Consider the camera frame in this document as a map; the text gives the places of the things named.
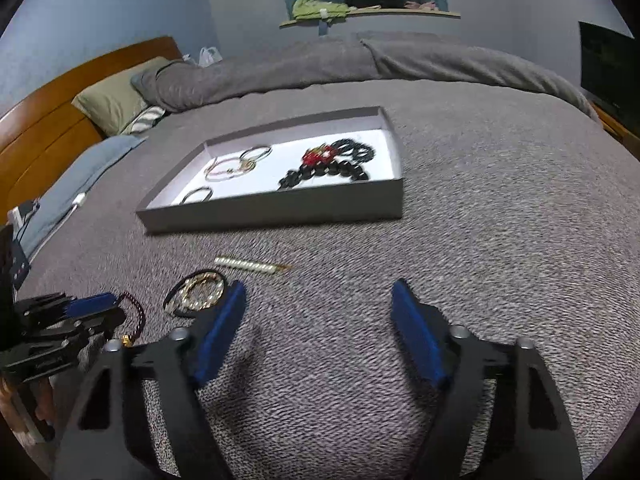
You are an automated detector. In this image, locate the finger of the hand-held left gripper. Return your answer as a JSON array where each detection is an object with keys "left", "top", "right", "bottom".
[
  {"left": 0, "top": 307, "right": 127, "bottom": 383},
  {"left": 15, "top": 292, "right": 121, "bottom": 322}
]

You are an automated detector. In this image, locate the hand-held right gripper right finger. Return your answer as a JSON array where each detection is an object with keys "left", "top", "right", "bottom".
[{"left": 390, "top": 279, "right": 583, "bottom": 480}]

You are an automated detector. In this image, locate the person's left hand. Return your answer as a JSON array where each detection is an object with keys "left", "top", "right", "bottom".
[{"left": 0, "top": 375, "right": 57, "bottom": 441}]

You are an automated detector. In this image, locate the red bead gold chain bracelet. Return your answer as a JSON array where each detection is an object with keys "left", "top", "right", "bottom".
[{"left": 301, "top": 145, "right": 337, "bottom": 167}]

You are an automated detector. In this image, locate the dark blue bead bracelet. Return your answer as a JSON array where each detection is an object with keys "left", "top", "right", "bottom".
[{"left": 332, "top": 138, "right": 376, "bottom": 162}]

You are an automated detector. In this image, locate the white charger cable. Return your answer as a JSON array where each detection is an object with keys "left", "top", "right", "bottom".
[{"left": 27, "top": 191, "right": 92, "bottom": 261}]

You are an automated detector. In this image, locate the green pillow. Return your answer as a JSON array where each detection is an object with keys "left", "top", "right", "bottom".
[{"left": 72, "top": 56, "right": 173, "bottom": 137}]

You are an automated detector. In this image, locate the pink cord bracelet green charm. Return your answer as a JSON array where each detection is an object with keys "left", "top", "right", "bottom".
[{"left": 204, "top": 156, "right": 252, "bottom": 182}]

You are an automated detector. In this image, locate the dark red bead bracelet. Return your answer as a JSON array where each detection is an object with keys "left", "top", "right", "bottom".
[{"left": 119, "top": 291, "right": 147, "bottom": 350}]

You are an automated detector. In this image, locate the white plastic bag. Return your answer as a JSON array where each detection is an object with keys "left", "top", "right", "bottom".
[{"left": 182, "top": 46, "right": 223, "bottom": 68}]

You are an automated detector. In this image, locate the wooden headboard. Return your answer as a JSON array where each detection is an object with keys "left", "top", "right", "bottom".
[{"left": 0, "top": 36, "right": 183, "bottom": 226}]

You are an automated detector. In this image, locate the blue bed sheet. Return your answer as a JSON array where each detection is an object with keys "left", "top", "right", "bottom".
[{"left": 15, "top": 135, "right": 148, "bottom": 261}]

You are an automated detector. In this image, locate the grey knit blanket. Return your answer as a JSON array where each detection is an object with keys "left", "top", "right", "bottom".
[{"left": 15, "top": 80, "right": 640, "bottom": 480}]

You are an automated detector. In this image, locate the grey duvet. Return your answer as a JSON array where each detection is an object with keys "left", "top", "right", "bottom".
[{"left": 131, "top": 30, "right": 601, "bottom": 122}]

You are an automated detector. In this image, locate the large dark bead bracelet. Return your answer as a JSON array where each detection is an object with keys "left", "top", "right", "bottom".
[{"left": 277, "top": 156, "right": 371, "bottom": 192}]

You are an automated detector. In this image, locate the green cloth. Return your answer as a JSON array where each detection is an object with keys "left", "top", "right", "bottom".
[{"left": 291, "top": 0, "right": 351, "bottom": 22}]

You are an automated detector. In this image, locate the grey cardboard box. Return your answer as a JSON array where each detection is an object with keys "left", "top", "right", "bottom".
[{"left": 136, "top": 106, "right": 405, "bottom": 235}]

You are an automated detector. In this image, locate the striped pillow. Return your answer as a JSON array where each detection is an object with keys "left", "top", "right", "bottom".
[{"left": 122, "top": 105, "right": 167, "bottom": 135}]

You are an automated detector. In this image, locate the wooden desk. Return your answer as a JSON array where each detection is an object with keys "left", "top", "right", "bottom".
[{"left": 590, "top": 100, "right": 640, "bottom": 147}]

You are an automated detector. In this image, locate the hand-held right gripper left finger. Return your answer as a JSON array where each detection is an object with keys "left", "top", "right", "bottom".
[{"left": 52, "top": 280, "right": 248, "bottom": 480}]

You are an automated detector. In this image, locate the silver bangle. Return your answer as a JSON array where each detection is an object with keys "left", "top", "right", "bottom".
[
  {"left": 240, "top": 145, "right": 273, "bottom": 164},
  {"left": 181, "top": 186, "right": 215, "bottom": 206},
  {"left": 210, "top": 156, "right": 247, "bottom": 179}
]

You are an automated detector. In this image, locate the pearl hair clip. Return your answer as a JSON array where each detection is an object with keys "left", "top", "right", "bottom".
[{"left": 214, "top": 256, "right": 292, "bottom": 276}]

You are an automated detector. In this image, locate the black hair tie crown charm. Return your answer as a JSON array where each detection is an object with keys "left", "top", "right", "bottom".
[{"left": 163, "top": 269, "right": 232, "bottom": 319}]

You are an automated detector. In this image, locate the pearl bracelet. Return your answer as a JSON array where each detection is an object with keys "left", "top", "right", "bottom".
[{"left": 176, "top": 276, "right": 227, "bottom": 312}]

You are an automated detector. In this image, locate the black television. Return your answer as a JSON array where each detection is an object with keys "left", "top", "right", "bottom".
[{"left": 579, "top": 21, "right": 640, "bottom": 122}]

